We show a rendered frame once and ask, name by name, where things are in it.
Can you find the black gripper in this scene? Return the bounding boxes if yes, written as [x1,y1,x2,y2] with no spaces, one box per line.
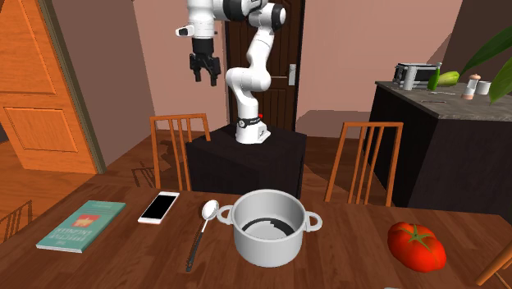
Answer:
[189,37,222,87]

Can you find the wooden slat-back chair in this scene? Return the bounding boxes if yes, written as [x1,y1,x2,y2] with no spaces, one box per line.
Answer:
[474,239,512,289]
[149,112,213,192]
[324,121,405,208]

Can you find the dark brown door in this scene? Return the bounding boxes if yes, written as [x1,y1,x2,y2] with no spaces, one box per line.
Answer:
[223,0,306,133]

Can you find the black robot stand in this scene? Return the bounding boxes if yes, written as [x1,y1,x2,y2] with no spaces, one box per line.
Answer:
[185,123,309,200]

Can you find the white smartphone with black screen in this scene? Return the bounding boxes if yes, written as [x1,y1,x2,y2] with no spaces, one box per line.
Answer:
[137,190,181,226]

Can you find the orange panelled door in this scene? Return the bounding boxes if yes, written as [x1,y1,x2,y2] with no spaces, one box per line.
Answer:
[0,0,107,176]

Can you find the teal book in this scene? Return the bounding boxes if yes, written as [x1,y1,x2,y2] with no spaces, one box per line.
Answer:
[35,200,127,255]

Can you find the wooden dining table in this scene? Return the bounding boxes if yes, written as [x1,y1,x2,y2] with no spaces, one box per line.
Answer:
[0,181,512,289]

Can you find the black counter with kitchen items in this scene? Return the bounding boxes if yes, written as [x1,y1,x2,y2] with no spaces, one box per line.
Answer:
[367,62,512,225]

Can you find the red tomato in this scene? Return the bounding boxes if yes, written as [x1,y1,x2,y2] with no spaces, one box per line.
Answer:
[386,221,448,274]

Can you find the green plant leaves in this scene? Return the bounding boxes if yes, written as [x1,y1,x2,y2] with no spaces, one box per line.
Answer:
[459,25,512,106]

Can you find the silver spoon with black handle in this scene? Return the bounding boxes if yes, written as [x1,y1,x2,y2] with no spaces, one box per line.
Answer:
[185,199,221,273]

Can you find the grey pot with two handles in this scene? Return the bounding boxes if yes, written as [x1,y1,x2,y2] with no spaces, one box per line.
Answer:
[216,188,324,268]

